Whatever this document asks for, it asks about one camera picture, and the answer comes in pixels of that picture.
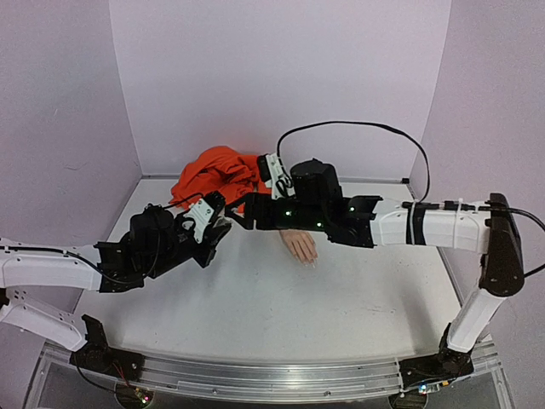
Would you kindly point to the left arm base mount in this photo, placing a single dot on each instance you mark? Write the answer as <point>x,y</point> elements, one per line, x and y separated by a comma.
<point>96,355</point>

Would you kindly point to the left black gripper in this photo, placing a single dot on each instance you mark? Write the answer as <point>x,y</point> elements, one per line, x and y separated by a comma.
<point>213,236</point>

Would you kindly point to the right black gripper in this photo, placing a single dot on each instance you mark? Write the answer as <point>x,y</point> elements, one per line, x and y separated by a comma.
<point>249,210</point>

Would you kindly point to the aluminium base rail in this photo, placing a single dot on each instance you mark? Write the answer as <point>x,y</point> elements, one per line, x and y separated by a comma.
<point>159,381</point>

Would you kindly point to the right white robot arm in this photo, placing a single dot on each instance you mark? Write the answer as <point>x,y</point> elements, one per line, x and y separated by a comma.
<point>310,198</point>

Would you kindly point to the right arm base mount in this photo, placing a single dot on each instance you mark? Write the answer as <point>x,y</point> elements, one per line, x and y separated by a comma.
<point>444,366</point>

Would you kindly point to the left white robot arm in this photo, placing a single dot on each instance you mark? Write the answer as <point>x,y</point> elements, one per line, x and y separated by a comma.
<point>157,242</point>

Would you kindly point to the mannequin hand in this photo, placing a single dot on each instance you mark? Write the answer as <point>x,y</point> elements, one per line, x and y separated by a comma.
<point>301,246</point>

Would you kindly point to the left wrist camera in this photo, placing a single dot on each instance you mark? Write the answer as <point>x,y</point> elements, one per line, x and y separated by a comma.
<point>201,214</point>

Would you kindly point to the orange crumpled garment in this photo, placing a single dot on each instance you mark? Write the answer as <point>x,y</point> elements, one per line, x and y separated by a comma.
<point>220,169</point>

